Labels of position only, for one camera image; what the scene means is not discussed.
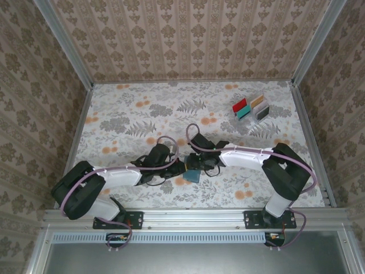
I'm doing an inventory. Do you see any blue leather card holder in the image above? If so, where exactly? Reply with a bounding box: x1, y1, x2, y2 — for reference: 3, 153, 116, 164
179, 168, 201, 184

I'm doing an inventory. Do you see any clear acrylic card stand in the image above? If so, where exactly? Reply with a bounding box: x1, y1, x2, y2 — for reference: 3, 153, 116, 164
232, 94, 279, 132

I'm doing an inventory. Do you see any teal card stack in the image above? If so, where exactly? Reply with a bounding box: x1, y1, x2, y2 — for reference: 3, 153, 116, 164
236, 105, 253, 121

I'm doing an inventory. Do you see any red card stack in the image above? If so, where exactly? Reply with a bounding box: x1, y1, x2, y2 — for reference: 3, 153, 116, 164
232, 98, 249, 114

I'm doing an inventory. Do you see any black card stack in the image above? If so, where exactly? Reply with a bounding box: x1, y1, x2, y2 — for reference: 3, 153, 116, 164
255, 107, 272, 123

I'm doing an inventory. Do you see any white printed card stack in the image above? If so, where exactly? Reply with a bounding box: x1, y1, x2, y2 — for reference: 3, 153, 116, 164
253, 100, 269, 114

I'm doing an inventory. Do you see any grey metal panel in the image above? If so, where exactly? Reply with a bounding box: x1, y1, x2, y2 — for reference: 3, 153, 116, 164
27, 231, 365, 274

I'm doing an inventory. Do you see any black connector board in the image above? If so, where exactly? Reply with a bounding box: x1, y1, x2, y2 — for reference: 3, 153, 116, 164
106, 232, 129, 248
264, 231, 286, 247

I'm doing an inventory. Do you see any thin black right gripper cable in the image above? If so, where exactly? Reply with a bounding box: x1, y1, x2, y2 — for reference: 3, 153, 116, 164
204, 165, 222, 178

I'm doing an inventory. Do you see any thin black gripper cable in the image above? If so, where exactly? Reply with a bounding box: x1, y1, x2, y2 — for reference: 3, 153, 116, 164
142, 174, 172, 187
204, 165, 222, 178

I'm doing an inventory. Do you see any thin black left gripper cable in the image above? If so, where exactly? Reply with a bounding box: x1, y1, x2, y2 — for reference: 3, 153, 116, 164
142, 174, 172, 187

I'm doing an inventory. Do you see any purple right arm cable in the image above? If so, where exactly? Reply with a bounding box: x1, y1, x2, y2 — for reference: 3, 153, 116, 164
185, 123, 318, 195

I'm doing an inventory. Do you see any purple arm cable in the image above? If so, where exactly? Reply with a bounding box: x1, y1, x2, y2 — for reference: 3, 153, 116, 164
58, 136, 180, 217
185, 123, 318, 195

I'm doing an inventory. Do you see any aluminium table edge rail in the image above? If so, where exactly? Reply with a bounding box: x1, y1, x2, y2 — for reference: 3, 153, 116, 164
42, 208, 351, 232

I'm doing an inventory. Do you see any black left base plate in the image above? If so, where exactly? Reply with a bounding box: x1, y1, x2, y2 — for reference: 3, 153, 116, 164
92, 210, 144, 230

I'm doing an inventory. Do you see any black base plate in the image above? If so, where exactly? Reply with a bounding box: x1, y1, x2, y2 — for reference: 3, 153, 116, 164
92, 210, 144, 230
244, 209, 297, 230

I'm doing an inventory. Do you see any grey slotted cable duct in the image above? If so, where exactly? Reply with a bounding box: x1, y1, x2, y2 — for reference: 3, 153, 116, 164
52, 231, 286, 244

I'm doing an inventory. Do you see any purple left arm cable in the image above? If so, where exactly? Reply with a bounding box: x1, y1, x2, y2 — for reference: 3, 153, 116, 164
58, 136, 180, 217

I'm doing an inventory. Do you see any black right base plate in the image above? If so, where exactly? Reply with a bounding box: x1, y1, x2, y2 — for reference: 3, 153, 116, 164
244, 209, 297, 230

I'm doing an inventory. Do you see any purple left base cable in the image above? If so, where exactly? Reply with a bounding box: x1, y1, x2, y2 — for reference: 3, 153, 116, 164
95, 217, 133, 252

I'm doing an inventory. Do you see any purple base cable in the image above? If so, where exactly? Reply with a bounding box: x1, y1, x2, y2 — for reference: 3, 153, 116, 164
95, 217, 133, 252
265, 207, 307, 251

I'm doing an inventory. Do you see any aluminium side rail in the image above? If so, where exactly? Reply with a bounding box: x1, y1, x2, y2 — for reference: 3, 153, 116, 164
289, 81, 337, 208
61, 85, 94, 212

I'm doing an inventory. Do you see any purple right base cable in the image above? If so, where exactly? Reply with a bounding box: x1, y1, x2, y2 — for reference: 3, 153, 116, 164
265, 207, 307, 251

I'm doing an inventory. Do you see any aluminium frame post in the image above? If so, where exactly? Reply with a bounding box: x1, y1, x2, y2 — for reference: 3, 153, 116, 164
33, 0, 94, 89
292, 0, 348, 86

